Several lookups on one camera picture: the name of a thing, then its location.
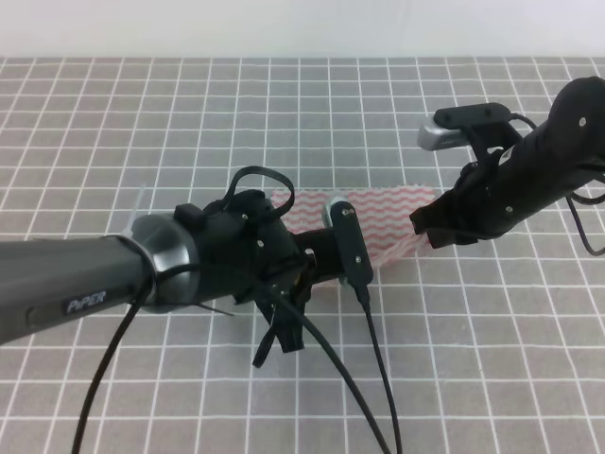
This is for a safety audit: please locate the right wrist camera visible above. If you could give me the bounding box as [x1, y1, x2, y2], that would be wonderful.
[417, 102, 522, 162]

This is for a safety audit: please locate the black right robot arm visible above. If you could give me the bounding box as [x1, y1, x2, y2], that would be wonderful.
[409, 77, 604, 249]

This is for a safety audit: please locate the grey checked tablecloth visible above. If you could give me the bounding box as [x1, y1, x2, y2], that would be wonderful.
[1, 57, 604, 453]

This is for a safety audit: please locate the black left camera cable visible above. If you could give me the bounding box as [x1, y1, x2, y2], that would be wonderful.
[68, 166, 403, 454]

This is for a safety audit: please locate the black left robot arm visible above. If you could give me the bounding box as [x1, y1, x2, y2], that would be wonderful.
[1, 190, 316, 343]

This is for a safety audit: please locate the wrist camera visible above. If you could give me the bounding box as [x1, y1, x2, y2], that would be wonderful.
[294, 196, 373, 288]
[417, 102, 522, 162]

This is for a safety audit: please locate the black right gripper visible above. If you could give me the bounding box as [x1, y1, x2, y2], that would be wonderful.
[409, 161, 510, 249]

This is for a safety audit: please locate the pink wavy striped towel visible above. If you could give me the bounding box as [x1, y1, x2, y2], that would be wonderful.
[282, 185, 435, 269]

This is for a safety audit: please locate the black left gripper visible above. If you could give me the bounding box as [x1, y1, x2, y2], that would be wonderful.
[202, 189, 307, 368]

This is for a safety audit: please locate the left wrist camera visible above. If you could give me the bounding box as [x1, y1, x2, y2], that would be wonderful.
[294, 196, 373, 288]

